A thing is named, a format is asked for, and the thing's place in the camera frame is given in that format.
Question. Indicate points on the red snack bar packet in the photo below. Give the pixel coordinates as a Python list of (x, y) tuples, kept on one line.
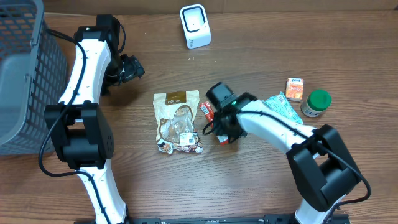
[(209, 114)]

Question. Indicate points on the teal orange snack packet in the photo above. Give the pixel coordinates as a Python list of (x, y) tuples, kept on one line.
[(280, 104)]

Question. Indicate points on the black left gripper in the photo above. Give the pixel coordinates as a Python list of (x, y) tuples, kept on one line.
[(134, 68)]

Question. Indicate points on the grey plastic mesh basket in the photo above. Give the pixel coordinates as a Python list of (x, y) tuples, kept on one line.
[(33, 75)]

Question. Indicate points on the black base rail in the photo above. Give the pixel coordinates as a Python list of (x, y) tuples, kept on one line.
[(214, 221)]

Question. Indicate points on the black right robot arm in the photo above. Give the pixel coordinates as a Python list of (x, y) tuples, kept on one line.
[(323, 169)]

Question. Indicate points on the green lid white jar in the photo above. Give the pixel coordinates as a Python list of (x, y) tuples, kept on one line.
[(316, 103)]

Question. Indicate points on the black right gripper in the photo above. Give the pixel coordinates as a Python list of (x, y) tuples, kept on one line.
[(223, 126)]

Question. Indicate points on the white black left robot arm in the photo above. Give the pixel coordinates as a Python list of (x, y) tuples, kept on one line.
[(78, 129)]

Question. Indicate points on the orange small carton box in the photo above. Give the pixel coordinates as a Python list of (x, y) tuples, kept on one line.
[(294, 89)]

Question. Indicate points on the white barcode scanner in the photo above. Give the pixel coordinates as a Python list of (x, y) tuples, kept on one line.
[(195, 25)]

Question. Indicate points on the beige brown snack pouch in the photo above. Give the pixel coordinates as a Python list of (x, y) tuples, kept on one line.
[(175, 113)]

